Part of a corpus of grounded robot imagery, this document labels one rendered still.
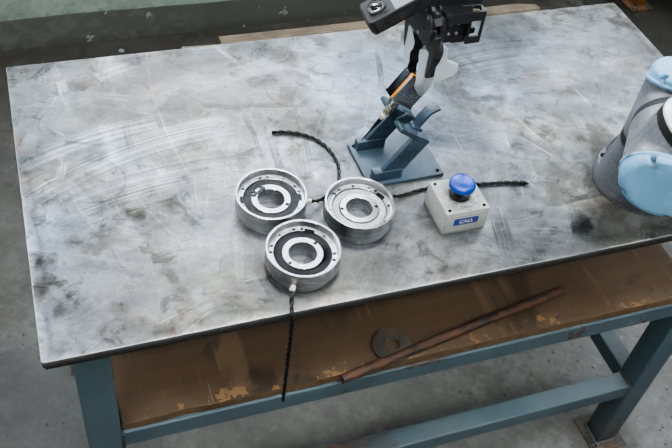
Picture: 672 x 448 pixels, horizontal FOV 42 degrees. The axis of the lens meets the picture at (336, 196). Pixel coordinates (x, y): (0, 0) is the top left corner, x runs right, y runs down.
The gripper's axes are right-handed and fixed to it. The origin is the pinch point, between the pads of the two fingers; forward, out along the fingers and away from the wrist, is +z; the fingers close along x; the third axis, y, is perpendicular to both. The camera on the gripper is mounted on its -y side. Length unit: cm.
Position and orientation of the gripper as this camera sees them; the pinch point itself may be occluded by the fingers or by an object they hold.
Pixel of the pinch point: (412, 82)
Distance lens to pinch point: 129.5
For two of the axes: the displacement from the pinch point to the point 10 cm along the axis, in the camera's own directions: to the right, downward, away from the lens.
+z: -1.0, 6.9, 7.1
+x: -3.4, -7.0, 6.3
